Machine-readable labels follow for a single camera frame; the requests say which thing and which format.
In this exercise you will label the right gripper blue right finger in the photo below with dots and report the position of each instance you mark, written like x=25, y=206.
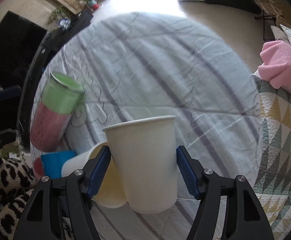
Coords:
x=190, y=171

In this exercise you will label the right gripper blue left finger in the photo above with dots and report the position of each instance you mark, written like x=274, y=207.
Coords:
x=96, y=169

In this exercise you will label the white paper cup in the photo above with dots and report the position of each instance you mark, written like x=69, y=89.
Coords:
x=144, y=153
x=111, y=193

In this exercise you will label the pink clear plastic cup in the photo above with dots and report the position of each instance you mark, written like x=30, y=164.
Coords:
x=38, y=169

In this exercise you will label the blue black CoolTowel canister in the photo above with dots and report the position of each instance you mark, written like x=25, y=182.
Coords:
x=53, y=162

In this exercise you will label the green pink label canister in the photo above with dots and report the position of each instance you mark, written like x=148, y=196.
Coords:
x=57, y=103

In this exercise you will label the triangle pattern quilted sofa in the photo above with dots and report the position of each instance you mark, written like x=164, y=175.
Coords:
x=273, y=183

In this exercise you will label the striped grey table cloth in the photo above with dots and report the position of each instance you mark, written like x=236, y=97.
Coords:
x=139, y=65

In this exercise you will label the black television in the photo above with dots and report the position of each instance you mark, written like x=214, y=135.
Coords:
x=19, y=42

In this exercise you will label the pink blanket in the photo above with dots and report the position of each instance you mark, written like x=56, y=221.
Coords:
x=276, y=66

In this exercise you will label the folding camp stool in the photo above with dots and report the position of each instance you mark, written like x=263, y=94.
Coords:
x=271, y=11

